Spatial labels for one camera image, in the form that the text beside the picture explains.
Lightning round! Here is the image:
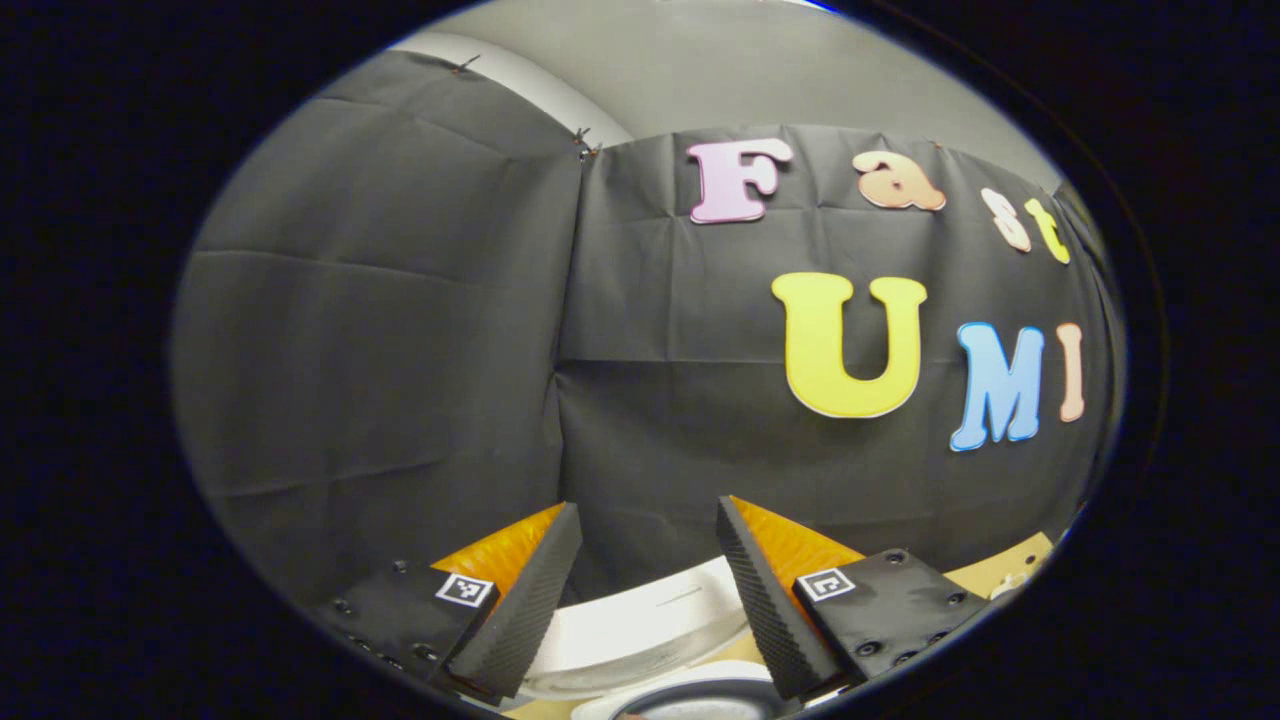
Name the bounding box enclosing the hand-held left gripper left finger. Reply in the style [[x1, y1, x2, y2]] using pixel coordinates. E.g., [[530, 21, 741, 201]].
[[305, 502, 583, 699]]

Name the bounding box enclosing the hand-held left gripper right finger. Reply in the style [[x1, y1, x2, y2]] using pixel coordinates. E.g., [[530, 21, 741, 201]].
[[715, 495, 991, 701]]

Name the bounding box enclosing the white rice cooker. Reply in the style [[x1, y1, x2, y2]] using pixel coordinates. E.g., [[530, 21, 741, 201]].
[[520, 557, 801, 720]]

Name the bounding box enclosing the black backdrop cloth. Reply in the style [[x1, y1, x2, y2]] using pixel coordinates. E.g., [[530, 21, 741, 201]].
[[170, 50, 1126, 606]]

